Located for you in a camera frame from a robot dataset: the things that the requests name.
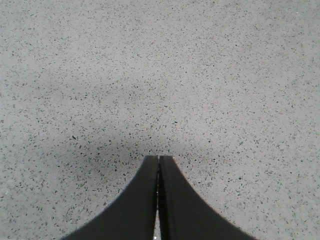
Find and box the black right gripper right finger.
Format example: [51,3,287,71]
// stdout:
[158,156,254,240]

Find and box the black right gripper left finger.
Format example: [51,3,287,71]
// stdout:
[64,156,159,240]

